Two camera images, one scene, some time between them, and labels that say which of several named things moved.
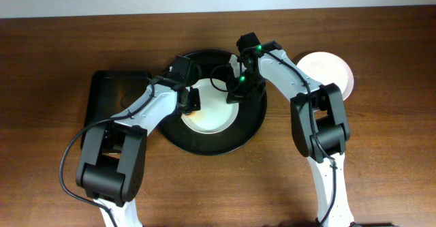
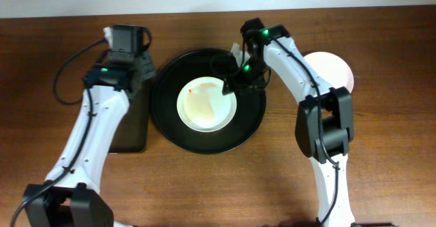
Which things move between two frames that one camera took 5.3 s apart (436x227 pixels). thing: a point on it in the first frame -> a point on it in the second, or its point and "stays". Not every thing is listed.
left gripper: [192, 100] -> [143, 71]
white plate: [216, 115] stays
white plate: [325, 68] stays
